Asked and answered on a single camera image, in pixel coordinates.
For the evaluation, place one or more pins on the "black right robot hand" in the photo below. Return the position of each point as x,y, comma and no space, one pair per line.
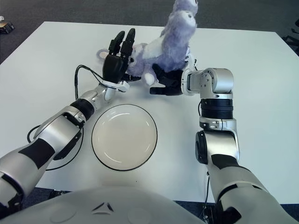
172,81

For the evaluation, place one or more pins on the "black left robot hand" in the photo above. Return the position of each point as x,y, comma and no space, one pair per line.
114,67

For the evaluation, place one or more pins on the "purple plush bear doll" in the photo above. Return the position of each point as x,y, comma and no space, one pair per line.
168,46

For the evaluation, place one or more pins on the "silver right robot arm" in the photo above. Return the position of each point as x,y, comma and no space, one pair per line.
219,79

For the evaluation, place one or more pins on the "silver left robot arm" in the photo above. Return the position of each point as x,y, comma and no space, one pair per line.
56,133

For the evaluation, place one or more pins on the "white plate with black rim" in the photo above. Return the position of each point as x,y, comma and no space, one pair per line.
123,137

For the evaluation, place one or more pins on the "white left wrist connector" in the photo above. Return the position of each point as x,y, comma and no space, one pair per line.
123,86

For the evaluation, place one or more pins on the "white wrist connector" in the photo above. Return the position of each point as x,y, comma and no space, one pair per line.
123,86
191,60

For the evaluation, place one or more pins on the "white right wrist connector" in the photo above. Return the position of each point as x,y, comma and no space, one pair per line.
191,60

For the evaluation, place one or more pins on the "black and yellow box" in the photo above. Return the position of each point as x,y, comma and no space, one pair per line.
7,27

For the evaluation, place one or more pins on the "black office chair base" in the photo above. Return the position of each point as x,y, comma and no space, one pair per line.
293,39

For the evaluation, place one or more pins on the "grey robot torso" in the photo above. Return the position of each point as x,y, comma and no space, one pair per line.
105,210

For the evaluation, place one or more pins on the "metal bracket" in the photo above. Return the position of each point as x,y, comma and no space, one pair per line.
209,213

